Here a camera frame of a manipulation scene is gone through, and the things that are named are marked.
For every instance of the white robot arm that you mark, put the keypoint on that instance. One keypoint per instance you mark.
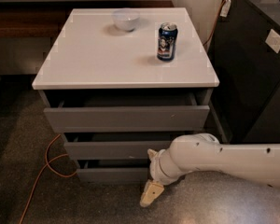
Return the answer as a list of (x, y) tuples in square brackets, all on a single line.
[(202, 152)]

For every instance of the grey top drawer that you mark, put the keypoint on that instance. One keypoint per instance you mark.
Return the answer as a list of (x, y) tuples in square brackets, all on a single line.
[(127, 118)]

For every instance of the dark wooden bench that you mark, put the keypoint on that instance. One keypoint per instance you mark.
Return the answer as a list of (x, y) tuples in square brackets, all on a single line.
[(46, 19)]

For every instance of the white bowl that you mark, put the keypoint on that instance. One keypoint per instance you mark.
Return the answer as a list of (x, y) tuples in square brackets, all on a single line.
[(126, 19)]

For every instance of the blue soda can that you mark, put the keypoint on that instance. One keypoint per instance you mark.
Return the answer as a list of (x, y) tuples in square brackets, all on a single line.
[(166, 41)]

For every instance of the white label on bin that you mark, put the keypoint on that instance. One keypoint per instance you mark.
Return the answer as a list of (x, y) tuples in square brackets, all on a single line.
[(273, 40)]

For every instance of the grey drawer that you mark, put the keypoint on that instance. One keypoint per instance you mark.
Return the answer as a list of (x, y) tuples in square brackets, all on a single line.
[(114, 171), (127, 118), (116, 146)]

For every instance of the white top drawer cabinet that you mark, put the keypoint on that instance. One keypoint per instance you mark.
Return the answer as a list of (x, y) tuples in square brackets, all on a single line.
[(92, 63)]

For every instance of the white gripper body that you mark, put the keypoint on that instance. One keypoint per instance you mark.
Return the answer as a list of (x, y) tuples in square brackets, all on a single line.
[(155, 169)]

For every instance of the grey bottom drawer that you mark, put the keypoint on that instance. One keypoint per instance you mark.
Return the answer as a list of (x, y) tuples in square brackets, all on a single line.
[(114, 171)]

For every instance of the dark grey bin cabinet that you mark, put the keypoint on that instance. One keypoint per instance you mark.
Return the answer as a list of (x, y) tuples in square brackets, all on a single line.
[(247, 99)]

